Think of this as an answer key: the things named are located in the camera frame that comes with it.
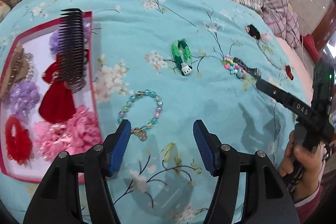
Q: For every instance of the purple sequin scrunchie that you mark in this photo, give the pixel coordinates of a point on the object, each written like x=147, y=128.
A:
x=23, y=97

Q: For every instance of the pink fabric flower scrunchie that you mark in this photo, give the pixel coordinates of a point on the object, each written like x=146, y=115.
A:
x=74, y=136

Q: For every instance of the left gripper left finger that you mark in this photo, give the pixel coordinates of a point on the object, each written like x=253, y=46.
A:
x=57, y=200

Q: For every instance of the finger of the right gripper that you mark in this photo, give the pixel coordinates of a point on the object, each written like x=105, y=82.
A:
x=287, y=100

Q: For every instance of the red gem brooch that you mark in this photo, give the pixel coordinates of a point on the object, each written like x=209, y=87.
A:
x=288, y=72

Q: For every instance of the black beaded hair clip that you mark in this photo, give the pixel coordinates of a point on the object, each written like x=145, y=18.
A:
x=253, y=32

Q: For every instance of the tan hair claw clip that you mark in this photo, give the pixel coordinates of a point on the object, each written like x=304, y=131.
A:
x=17, y=70

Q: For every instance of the teal floral bedsheet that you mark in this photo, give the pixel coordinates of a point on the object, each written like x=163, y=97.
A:
x=163, y=179

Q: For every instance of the purple flower black comb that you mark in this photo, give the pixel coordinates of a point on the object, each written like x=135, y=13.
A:
x=71, y=57

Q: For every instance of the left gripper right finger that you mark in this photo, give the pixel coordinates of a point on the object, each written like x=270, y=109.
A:
x=266, y=197

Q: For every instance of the red fluffy scrunchie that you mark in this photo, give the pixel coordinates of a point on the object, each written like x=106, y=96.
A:
x=18, y=143

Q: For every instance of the pink plaid pillow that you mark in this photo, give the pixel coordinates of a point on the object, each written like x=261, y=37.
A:
x=282, y=20

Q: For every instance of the red shallow box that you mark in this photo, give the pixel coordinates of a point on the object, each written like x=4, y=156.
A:
x=40, y=45

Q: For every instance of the red velvet bow clip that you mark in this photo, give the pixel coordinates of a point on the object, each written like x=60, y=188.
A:
x=58, y=105

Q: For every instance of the pink fuzzy ball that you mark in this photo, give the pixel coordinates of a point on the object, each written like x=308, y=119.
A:
x=265, y=37

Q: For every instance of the silver metal wristwatch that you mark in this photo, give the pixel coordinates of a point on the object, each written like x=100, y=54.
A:
x=254, y=72

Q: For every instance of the green ribbon hair clip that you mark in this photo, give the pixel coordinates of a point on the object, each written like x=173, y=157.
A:
x=182, y=57

